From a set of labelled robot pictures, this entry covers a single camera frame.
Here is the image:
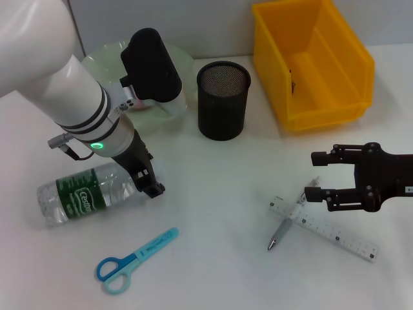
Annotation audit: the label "left arm connector cable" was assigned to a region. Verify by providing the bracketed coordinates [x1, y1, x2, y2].
[47, 133, 97, 161]

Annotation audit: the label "yellow plastic bin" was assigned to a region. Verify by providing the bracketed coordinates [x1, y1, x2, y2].
[252, 0, 376, 132]

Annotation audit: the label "black mesh pen cup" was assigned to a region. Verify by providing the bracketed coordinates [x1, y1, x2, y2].
[196, 60, 252, 141]

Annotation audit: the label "clear water bottle green label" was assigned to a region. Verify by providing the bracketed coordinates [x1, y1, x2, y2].
[36, 162, 150, 229]

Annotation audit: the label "silver ballpoint pen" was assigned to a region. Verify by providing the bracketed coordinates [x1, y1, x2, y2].
[267, 176, 322, 252]

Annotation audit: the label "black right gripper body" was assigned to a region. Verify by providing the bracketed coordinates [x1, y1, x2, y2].
[353, 141, 413, 213]

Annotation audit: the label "blue capped scissors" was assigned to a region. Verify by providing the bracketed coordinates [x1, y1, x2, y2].
[96, 227, 180, 295]

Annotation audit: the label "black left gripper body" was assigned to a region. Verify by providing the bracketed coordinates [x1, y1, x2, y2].
[114, 129, 159, 191]

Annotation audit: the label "clear plastic ruler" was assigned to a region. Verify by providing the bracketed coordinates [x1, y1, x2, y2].
[268, 194, 380, 264]

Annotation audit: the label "pale green glass fruit plate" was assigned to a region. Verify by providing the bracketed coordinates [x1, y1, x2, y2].
[80, 40, 194, 130]

